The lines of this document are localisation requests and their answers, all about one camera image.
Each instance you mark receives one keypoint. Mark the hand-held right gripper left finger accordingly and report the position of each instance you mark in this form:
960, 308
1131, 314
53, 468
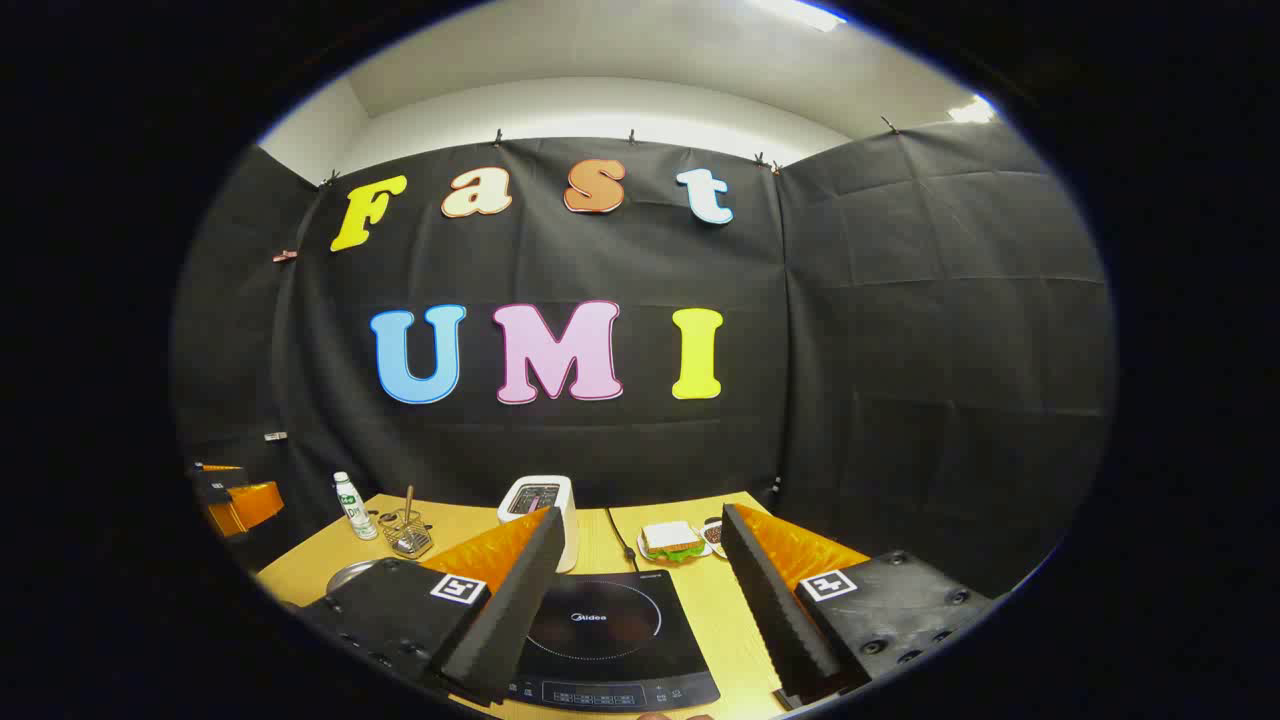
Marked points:
500, 620

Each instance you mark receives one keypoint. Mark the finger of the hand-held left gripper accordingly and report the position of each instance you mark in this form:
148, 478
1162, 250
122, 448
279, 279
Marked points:
220, 482
250, 505

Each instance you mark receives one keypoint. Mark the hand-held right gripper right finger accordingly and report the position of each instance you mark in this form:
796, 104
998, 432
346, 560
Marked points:
770, 610

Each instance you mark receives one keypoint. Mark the black induction cooktop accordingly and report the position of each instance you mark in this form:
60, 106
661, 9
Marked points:
610, 630

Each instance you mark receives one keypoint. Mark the white divided dish of beans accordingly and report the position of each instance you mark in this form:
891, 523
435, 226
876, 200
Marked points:
712, 535

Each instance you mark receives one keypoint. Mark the white drink bottle green label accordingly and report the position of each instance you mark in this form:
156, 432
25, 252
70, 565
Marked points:
354, 505

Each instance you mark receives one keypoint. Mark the sandwich with lettuce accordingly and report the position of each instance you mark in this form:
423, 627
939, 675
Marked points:
672, 540

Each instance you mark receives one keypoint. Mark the white toaster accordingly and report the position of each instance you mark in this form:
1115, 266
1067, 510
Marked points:
555, 495

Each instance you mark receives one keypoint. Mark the black backdrop cloth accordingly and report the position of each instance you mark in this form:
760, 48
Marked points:
900, 350

